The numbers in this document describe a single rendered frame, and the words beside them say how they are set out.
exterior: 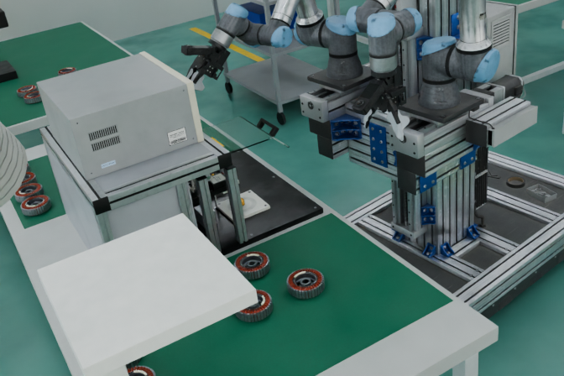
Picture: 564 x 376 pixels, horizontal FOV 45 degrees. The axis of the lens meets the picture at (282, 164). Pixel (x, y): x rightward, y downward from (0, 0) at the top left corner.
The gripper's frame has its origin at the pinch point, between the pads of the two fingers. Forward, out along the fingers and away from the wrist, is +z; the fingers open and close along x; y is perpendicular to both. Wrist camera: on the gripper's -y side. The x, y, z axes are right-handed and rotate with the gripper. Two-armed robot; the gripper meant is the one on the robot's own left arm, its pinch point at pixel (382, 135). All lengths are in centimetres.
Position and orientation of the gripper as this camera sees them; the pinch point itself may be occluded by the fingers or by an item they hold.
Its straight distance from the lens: 199.7
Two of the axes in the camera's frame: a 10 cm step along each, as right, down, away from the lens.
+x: -6.2, -3.0, 7.2
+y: 7.7, -3.8, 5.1
